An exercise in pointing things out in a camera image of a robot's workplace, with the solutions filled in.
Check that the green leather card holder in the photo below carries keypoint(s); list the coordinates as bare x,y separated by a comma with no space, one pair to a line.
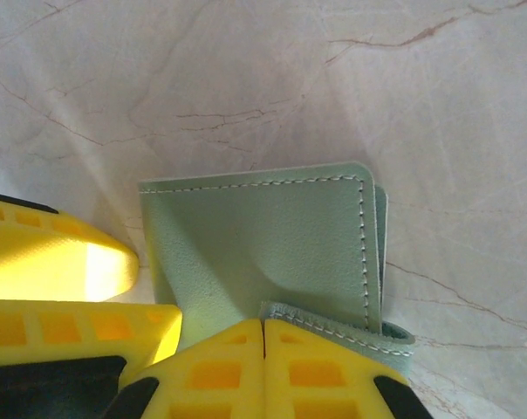
268,235

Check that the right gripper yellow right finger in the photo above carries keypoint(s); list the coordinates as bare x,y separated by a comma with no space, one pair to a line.
324,375

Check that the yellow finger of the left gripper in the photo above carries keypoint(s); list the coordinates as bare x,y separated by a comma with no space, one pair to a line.
49,257
63,336

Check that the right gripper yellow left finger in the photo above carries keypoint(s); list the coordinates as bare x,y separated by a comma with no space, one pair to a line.
211,375

